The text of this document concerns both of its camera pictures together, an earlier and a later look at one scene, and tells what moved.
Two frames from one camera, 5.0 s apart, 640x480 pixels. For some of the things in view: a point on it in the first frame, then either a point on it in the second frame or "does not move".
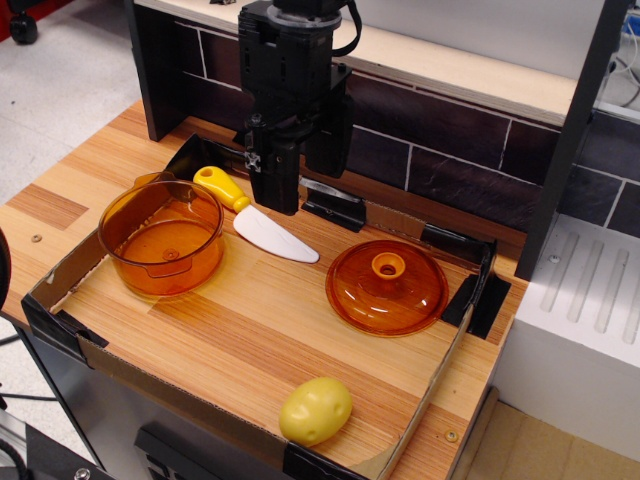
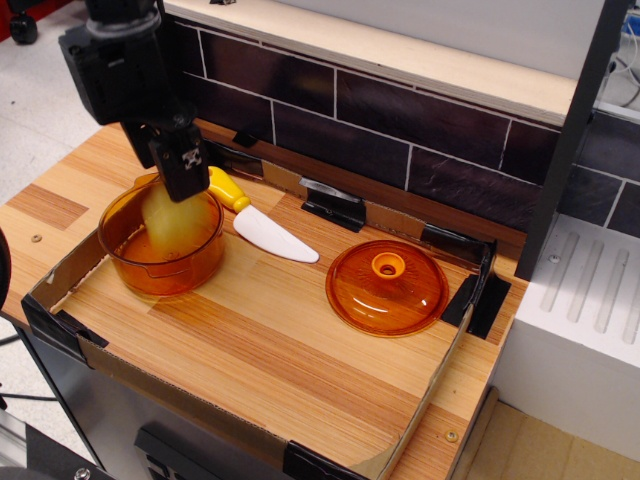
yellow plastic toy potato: (314, 409) to (175, 227)
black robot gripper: (287, 72) to (118, 59)
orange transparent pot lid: (387, 288) does not move
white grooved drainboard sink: (572, 355) does not move
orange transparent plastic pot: (162, 236) does not move
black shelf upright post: (596, 72) does not move
